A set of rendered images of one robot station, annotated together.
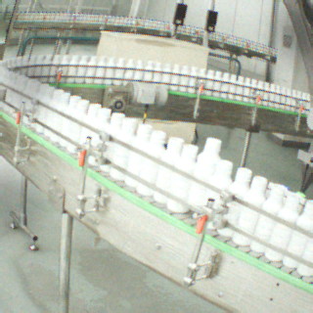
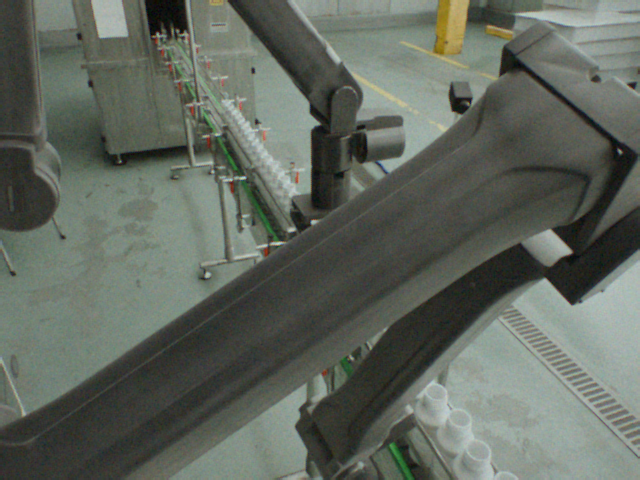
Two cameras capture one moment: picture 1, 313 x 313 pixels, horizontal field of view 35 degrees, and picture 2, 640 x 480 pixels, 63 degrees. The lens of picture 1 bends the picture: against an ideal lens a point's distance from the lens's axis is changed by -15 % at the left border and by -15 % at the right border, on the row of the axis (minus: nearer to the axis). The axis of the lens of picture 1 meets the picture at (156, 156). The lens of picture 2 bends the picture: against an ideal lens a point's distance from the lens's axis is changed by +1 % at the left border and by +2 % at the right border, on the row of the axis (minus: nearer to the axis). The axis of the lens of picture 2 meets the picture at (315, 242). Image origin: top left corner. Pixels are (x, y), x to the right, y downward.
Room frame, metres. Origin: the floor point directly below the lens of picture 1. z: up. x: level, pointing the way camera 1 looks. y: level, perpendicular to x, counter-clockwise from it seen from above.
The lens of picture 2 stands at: (1.69, -0.30, 1.83)
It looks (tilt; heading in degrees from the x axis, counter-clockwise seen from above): 32 degrees down; 205
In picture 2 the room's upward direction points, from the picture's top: straight up
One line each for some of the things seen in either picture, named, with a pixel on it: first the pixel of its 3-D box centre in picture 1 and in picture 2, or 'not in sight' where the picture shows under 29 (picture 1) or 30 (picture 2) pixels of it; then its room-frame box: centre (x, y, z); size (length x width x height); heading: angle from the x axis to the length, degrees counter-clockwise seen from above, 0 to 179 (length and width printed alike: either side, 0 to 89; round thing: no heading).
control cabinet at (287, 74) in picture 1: (299, 84); not in sight; (7.57, -1.94, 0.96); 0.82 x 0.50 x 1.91; 117
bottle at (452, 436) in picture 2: (285, 227); (452, 451); (1.10, -0.33, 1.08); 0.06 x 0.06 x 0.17
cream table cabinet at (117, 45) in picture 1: (144, 85); not in sight; (5.98, 0.27, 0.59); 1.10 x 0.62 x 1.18; 117
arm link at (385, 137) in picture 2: not in sight; (359, 120); (1.05, -0.53, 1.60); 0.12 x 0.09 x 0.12; 136
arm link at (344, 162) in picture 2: not in sight; (335, 147); (1.08, -0.56, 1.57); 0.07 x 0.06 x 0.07; 136
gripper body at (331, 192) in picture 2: not in sight; (331, 188); (1.08, -0.56, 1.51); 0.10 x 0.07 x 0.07; 135
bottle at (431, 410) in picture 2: (302, 235); (430, 424); (1.06, -0.37, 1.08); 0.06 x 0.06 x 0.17
